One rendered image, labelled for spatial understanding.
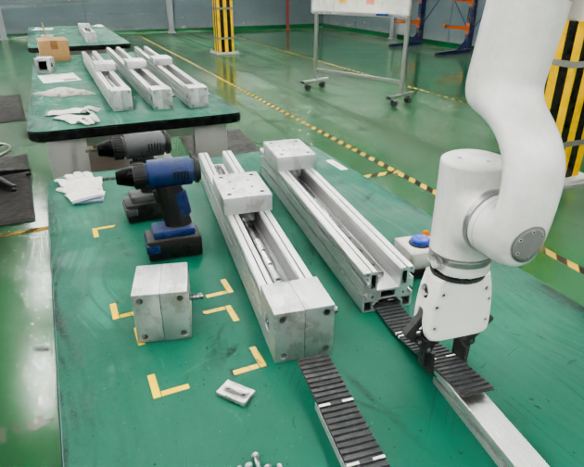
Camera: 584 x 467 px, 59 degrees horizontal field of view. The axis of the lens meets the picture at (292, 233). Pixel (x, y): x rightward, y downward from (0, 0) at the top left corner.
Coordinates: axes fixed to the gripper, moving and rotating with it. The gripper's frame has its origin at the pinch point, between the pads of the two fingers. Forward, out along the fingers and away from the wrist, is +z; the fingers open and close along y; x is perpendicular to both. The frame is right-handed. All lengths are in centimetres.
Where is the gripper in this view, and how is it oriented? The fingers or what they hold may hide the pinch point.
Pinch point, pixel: (443, 355)
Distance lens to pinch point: 84.5
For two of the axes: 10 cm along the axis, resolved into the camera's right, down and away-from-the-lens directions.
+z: 0.0, 9.0, 4.4
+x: -2.9, -4.2, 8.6
